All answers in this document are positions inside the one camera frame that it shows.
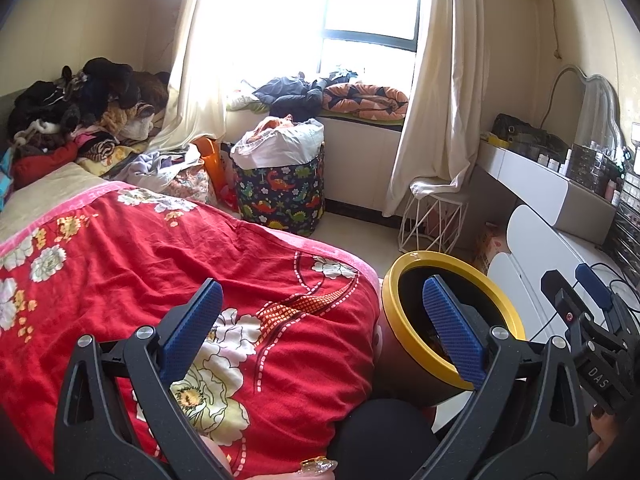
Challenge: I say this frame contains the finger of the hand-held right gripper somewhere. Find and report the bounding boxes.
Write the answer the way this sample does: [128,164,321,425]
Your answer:
[541,269,596,346]
[575,263,633,332]

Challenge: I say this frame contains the printed cardboard box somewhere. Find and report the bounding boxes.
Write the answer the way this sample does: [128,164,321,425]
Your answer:
[472,227,511,273]

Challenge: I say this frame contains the white wire stool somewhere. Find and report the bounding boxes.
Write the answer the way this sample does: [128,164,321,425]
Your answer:
[399,177,468,256]

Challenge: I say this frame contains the dark puffer jacket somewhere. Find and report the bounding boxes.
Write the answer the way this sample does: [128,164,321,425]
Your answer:
[252,76,331,121]

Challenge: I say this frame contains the orange cloth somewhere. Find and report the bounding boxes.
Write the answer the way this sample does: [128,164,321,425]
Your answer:
[247,116,296,141]

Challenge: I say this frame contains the black cable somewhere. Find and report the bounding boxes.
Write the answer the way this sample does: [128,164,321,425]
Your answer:
[530,260,640,341]

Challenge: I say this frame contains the black bag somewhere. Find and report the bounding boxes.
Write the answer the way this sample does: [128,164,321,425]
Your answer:
[492,113,571,158]

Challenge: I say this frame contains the white drawer cabinet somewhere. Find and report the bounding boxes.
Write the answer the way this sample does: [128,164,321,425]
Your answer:
[487,205,640,341]

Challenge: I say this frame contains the person's black trouser leg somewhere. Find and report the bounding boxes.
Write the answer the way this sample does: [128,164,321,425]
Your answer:
[320,397,451,480]

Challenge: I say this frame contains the person's left hand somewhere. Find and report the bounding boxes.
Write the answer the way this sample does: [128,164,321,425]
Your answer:
[295,455,337,479]

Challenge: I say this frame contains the green white cloth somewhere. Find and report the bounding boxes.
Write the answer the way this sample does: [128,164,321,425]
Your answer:
[225,91,271,113]

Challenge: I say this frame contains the white vanity desk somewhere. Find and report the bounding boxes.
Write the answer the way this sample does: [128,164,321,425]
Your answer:
[477,137,618,246]

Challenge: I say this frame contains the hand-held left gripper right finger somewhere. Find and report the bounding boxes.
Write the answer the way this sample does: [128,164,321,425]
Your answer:
[421,275,586,480]

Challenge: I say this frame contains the light purple clothes heap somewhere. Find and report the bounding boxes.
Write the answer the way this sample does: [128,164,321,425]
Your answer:
[117,142,203,193]

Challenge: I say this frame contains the dark clear cosmetic box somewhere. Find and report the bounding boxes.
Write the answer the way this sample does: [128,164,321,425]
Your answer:
[567,142,623,196]

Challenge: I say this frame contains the red floral blanket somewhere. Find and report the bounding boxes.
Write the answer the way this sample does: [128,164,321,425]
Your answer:
[0,182,383,476]

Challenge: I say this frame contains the yellow rimmed trash bin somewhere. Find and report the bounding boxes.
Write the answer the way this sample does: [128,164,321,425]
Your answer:
[375,250,526,407]

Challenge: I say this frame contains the white window seat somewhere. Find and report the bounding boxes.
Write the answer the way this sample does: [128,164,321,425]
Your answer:
[317,115,406,216]

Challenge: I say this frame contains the black framed window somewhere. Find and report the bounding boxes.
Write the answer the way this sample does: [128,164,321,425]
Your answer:
[200,0,436,86]

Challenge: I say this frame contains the orange bag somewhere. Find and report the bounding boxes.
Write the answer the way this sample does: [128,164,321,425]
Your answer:
[192,136,226,206]

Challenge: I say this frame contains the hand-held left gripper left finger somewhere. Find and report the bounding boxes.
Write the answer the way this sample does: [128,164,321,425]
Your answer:
[54,277,236,480]

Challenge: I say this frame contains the floral fabric bag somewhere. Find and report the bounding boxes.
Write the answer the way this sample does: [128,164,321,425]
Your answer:
[167,165,211,206]

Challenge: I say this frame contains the orange black patterned quilt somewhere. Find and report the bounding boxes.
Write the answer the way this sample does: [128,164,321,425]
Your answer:
[322,82,410,122]

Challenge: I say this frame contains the clear drawer organizer stack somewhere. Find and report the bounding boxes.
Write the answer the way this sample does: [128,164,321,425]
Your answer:
[607,170,640,281]

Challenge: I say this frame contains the striped blue pink cloth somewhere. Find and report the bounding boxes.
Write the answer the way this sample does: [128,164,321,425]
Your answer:
[0,147,16,201]

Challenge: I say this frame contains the person's right hand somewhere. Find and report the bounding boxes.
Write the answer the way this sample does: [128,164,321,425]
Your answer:
[587,405,640,468]

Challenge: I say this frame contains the pile of dark clothes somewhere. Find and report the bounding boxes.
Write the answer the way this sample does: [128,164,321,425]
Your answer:
[7,57,173,181]

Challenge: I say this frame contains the wavy framed mirror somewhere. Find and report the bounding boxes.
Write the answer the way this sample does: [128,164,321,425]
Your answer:
[547,65,626,153]

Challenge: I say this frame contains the dinosaur print laundry basket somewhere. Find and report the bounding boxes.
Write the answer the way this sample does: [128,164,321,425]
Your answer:
[235,142,326,237]

